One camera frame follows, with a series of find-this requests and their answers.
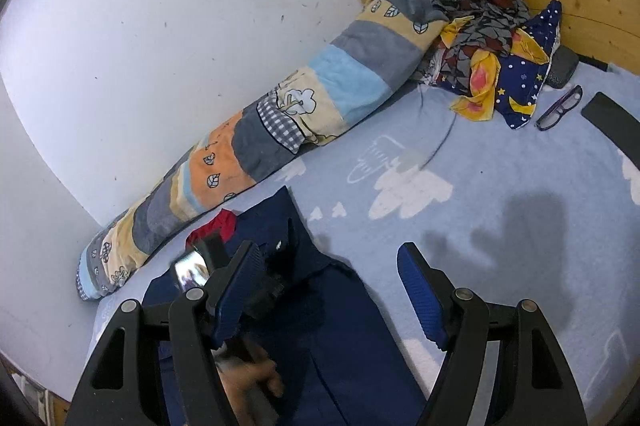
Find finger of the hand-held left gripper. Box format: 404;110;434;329
273;217;302;258

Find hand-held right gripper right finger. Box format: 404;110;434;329
396;242;589;426

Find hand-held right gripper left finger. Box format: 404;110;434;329
65;240;267;426

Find navy blue garment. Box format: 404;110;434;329
142;186;437;426

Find pile of patterned clothes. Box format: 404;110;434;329
434;0;564;131

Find person's left hand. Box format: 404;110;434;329
219;345;287;413

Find light blue cloud bed sheet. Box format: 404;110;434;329
75;56;640;426

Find rolled patchwork blanket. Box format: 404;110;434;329
75;0;451;303

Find yellow patterned scarf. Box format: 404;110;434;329
440;16;551;123

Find purple-framed glasses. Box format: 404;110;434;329
534;84;584;131

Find black phone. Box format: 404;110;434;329
580;91;640;153

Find dark grey glasses case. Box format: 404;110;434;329
544;46;580;90

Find grey cable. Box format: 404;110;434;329
416;85;459;170

